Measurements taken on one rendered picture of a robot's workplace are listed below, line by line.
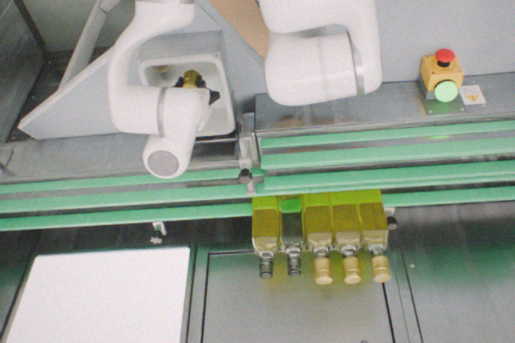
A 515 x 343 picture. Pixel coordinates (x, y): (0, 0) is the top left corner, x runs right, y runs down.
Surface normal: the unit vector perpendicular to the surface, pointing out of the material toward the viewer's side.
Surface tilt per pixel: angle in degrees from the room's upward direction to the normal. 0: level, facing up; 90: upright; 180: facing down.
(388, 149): 90
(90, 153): 90
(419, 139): 90
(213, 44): 90
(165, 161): 15
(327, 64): 43
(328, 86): 7
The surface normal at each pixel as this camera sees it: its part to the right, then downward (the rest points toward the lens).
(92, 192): -0.11, -0.67
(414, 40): 0.00, 0.74
